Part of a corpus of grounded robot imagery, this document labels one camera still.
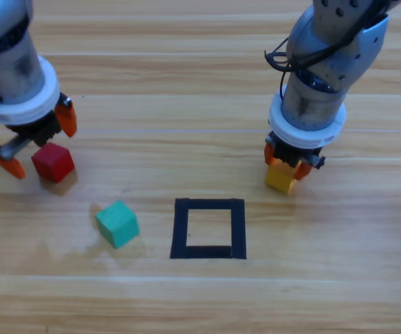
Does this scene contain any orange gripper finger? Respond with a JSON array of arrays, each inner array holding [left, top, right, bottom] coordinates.
[[0, 154, 26, 180], [54, 95, 79, 138], [264, 142, 278, 168], [293, 160, 313, 182]]

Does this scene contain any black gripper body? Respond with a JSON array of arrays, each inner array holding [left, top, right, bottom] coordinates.
[[265, 131, 327, 171], [0, 110, 63, 160]]

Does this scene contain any yellow wooden cube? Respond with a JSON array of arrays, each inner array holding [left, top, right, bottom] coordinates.
[[264, 158, 299, 195]]

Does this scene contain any red wooden cube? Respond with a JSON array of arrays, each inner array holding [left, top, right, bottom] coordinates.
[[31, 142, 75, 184]]

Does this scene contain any green wooden cube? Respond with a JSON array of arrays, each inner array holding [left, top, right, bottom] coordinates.
[[95, 200, 141, 250]]

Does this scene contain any black tape square outline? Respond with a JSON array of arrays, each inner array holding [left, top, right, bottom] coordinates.
[[169, 198, 247, 260]]

